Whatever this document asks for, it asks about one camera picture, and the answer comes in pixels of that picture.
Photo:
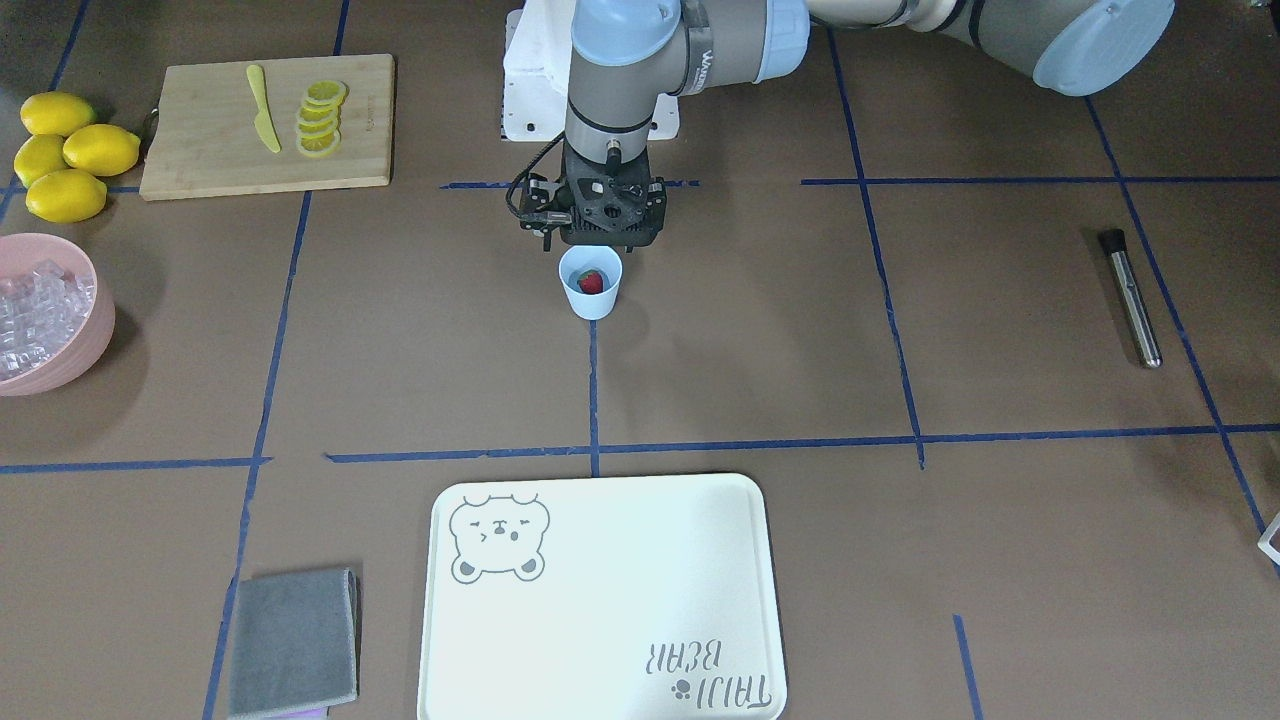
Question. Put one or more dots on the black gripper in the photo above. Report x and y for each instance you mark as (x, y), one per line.
(543, 193)

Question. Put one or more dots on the red strawberry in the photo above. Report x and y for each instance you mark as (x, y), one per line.
(591, 282)

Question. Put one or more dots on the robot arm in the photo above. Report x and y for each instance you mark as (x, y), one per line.
(1075, 48)

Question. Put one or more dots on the light blue plastic cup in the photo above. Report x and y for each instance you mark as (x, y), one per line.
(576, 260)

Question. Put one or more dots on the pink bowl of ice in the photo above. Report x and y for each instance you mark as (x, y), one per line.
(58, 313)

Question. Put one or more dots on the lemon slice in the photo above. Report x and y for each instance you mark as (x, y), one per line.
(318, 129)
(312, 115)
(326, 93)
(318, 146)

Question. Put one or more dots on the yellow plastic knife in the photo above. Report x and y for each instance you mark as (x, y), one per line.
(263, 120)

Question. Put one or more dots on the cream bear serving tray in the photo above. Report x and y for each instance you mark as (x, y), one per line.
(601, 598)

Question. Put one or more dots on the bamboo cutting board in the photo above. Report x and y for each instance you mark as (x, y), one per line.
(206, 144)

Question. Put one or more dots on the steel muddler black tip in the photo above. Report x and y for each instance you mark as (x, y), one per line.
(1113, 244)

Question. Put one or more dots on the whole yellow lemon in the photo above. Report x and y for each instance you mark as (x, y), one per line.
(38, 157)
(66, 196)
(103, 150)
(56, 113)

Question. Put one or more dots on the grey folded cloth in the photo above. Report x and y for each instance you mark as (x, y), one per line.
(294, 649)

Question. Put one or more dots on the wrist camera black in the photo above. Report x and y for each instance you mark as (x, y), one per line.
(538, 210)

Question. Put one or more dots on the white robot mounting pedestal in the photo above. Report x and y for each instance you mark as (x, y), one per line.
(543, 36)

